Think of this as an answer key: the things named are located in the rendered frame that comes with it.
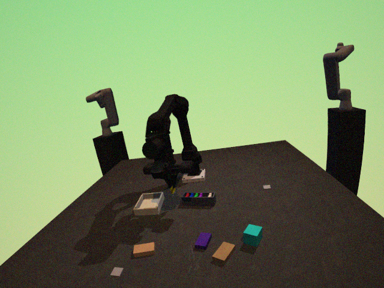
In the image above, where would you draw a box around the teal cube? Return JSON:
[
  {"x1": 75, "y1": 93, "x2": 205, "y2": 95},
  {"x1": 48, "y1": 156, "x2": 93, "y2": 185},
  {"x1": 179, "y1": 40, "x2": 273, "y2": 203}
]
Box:
[{"x1": 243, "y1": 224, "x2": 263, "y2": 247}]

